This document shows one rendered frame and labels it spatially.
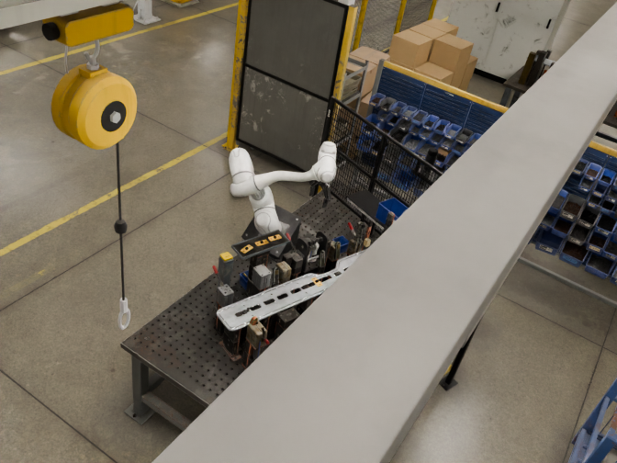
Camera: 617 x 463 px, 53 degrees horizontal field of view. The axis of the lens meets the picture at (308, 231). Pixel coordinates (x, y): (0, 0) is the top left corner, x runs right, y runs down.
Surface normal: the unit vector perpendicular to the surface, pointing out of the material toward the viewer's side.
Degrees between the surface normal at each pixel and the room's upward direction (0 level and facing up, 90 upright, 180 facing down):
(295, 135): 93
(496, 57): 90
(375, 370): 0
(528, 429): 0
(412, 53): 90
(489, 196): 0
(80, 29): 90
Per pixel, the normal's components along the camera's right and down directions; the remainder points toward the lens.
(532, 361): 0.15, -0.78
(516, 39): -0.54, 0.45
